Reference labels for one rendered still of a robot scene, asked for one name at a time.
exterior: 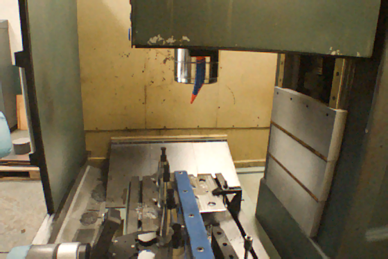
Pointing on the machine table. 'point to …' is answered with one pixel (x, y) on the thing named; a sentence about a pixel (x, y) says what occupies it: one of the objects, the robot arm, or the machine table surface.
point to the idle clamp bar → (222, 244)
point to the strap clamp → (230, 193)
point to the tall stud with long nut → (247, 245)
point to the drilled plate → (216, 213)
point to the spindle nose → (186, 69)
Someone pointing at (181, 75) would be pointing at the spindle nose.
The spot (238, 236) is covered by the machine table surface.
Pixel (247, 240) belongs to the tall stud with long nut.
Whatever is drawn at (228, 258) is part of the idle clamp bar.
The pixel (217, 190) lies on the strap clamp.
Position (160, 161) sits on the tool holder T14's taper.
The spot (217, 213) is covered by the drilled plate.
